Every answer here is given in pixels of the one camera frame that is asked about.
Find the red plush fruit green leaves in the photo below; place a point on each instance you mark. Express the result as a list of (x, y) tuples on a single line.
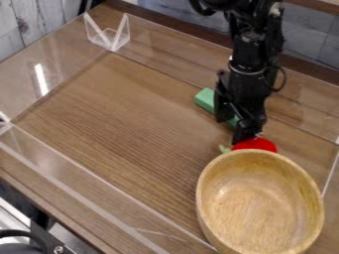
[(254, 143)]

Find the wooden bowl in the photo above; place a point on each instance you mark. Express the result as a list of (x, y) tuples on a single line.
[(259, 204)]

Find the clear acrylic enclosure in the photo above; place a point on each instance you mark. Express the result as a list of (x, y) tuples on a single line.
[(107, 142)]

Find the green rectangular block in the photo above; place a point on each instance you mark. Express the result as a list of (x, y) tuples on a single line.
[(205, 99)]

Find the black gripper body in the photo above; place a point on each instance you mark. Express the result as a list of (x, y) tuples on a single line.
[(247, 86)]

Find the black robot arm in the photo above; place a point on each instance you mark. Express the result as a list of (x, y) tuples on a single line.
[(255, 26)]

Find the black metal bracket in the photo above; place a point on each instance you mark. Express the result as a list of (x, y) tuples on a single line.
[(55, 246)]

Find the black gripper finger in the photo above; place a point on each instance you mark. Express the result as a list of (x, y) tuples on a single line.
[(223, 108), (247, 127)]

